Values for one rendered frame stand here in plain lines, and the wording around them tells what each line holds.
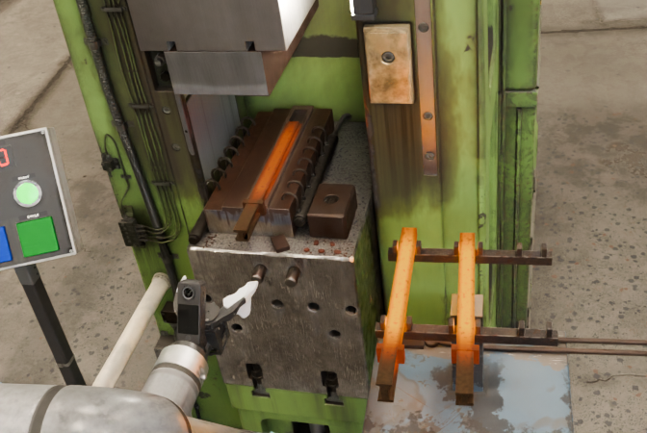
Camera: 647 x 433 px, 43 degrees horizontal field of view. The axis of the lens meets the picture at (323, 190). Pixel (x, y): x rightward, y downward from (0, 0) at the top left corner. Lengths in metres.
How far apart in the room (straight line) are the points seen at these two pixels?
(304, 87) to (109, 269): 1.48
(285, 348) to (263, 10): 0.83
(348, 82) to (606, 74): 2.36
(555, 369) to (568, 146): 2.06
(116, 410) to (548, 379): 1.04
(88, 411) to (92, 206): 2.87
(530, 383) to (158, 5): 1.03
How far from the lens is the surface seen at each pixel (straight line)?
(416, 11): 1.61
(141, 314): 2.13
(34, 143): 1.84
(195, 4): 1.56
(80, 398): 0.92
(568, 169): 3.57
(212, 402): 2.57
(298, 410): 2.14
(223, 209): 1.81
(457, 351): 1.41
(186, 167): 1.97
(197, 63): 1.62
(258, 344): 1.99
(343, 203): 1.76
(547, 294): 2.97
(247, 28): 1.55
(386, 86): 1.67
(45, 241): 1.85
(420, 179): 1.81
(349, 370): 1.97
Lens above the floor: 2.03
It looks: 35 degrees down
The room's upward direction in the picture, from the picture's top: 8 degrees counter-clockwise
